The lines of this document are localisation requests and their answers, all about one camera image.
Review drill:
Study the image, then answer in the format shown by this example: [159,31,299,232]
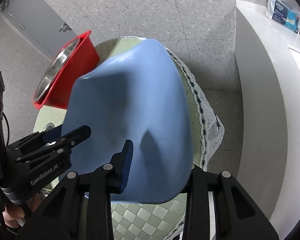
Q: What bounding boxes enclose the black cable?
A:
[1,111,11,147]

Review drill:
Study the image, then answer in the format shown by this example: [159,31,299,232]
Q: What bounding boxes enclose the person's left hand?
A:
[4,195,42,228]

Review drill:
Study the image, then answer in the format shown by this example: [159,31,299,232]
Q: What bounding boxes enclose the blue and white tissue packet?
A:
[266,0,300,34]

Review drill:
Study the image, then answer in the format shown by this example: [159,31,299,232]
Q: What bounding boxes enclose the stainless steel bowl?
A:
[35,38,80,102]

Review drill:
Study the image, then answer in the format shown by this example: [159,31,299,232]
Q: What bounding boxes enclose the red plastic basin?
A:
[34,30,100,110]

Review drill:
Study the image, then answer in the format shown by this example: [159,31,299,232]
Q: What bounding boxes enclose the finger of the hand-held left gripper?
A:
[30,126,64,146]
[5,125,92,166]

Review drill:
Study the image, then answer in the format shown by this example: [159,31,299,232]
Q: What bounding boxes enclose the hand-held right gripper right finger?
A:
[181,165,277,240]

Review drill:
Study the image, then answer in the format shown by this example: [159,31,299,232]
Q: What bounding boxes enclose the white bathroom counter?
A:
[234,0,300,230]

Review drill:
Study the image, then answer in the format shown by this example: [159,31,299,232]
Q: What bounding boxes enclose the grey door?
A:
[0,0,77,60]

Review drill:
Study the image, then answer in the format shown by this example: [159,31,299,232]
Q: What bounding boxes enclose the metal bowls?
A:
[61,39,194,204]

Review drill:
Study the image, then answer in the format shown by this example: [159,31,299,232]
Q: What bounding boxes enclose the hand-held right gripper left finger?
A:
[16,139,134,240]

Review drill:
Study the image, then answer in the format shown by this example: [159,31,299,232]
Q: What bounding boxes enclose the round table green tablecloth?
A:
[165,47,227,240]

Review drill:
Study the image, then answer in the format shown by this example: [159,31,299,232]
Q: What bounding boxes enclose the green quilted tablecloth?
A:
[32,36,208,240]

